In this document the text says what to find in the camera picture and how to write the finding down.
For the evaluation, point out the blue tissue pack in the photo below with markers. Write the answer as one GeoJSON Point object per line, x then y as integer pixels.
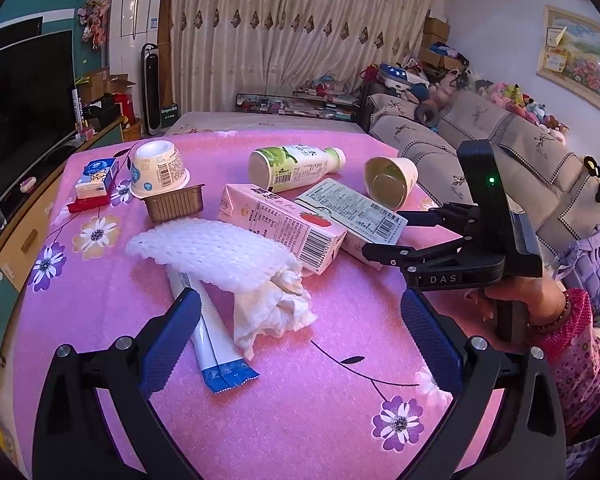
{"type": "Point", "coordinates": [96, 177]}

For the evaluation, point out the black tower fan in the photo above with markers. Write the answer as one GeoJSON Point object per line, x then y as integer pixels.
{"type": "Point", "coordinates": [151, 90]}

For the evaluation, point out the white tissue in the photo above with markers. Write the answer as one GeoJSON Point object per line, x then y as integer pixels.
{"type": "Point", "coordinates": [270, 310]}

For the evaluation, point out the white paper cup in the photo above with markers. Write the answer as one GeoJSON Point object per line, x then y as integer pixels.
{"type": "Point", "coordinates": [390, 180]}

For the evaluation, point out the white standing air conditioner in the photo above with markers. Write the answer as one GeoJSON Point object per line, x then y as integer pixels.
{"type": "Point", "coordinates": [132, 15]}

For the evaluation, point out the person's right hand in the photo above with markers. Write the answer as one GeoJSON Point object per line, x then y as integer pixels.
{"type": "Point", "coordinates": [537, 297]}

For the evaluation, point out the pink floral tablecloth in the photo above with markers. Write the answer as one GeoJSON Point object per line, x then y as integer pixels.
{"type": "Point", "coordinates": [305, 410]}

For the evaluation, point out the artificial flower decoration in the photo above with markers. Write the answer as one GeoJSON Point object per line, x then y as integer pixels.
{"type": "Point", "coordinates": [94, 15]}

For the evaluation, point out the pink drink carton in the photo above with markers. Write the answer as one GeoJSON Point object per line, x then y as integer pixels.
{"type": "Point", "coordinates": [280, 225]}

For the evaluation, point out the white blue snack wrapper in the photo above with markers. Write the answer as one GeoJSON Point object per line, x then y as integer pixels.
{"type": "Point", "coordinates": [220, 355]}

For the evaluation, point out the green label plastic bottle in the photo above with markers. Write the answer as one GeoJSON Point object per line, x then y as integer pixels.
{"type": "Point", "coordinates": [290, 165]}

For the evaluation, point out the open cardboard box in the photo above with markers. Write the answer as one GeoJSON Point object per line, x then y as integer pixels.
{"type": "Point", "coordinates": [117, 85]}

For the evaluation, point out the white yogurt cup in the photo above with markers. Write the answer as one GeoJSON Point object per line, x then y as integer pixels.
{"type": "Point", "coordinates": [157, 170]}

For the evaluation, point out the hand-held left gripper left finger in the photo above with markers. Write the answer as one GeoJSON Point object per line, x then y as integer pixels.
{"type": "Point", "coordinates": [172, 332]}

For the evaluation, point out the person's right forearm pink sleeve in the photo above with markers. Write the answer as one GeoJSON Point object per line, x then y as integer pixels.
{"type": "Point", "coordinates": [580, 360]}

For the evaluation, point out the pile of plush toys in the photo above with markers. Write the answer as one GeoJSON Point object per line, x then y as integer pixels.
{"type": "Point", "coordinates": [525, 105]}

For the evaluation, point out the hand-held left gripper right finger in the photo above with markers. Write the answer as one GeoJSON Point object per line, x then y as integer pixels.
{"type": "Point", "coordinates": [427, 340]}

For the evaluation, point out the flat red box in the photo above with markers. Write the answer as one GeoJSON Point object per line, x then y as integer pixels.
{"type": "Point", "coordinates": [87, 204]}

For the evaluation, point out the wicker basket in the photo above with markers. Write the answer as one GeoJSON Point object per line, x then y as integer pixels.
{"type": "Point", "coordinates": [132, 131]}

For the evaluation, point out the black rack of books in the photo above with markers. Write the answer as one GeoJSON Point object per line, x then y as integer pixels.
{"type": "Point", "coordinates": [290, 105]}

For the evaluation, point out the small pink white object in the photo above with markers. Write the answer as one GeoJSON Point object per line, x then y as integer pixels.
{"type": "Point", "coordinates": [28, 184]}

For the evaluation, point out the beige patterned curtain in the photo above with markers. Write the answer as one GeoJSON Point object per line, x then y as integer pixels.
{"type": "Point", "coordinates": [290, 25]}

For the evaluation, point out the teal yellow television cabinet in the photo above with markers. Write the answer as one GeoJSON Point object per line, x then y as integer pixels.
{"type": "Point", "coordinates": [10, 270]}

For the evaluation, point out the purple ruffled cloth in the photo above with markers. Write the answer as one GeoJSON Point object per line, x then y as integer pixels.
{"type": "Point", "coordinates": [592, 260]}

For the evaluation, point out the black flat television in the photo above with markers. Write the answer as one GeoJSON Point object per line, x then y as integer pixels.
{"type": "Point", "coordinates": [20, 105]}

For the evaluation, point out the blue star plush shoe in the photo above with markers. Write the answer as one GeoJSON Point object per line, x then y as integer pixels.
{"type": "Point", "coordinates": [394, 74]}

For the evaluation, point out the stack of cardboard boxes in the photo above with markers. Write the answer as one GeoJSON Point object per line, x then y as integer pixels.
{"type": "Point", "coordinates": [437, 42]}

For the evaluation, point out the grey embroidered sofa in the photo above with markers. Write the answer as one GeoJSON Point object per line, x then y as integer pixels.
{"type": "Point", "coordinates": [480, 130]}

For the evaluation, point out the white foam fruit net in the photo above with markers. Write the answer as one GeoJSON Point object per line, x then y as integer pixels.
{"type": "Point", "coordinates": [205, 250]}

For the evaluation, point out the brown plastic tray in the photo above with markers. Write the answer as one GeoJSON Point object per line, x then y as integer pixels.
{"type": "Point", "coordinates": [172, 205]}

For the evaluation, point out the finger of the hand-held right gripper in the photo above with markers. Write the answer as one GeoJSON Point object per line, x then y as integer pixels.
{"type": "Point", "coordinates": [395, 255]}
{"type": "Point", "coordinates": [430, 217]}

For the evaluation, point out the cream floral table cover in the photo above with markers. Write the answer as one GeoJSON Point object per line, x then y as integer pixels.
{"type": "Point", "coordinates": [260, 122]}

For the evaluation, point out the framed floral painting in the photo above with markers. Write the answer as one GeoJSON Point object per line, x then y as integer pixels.
{"type": "Point", "coordinates": [587, 60]}

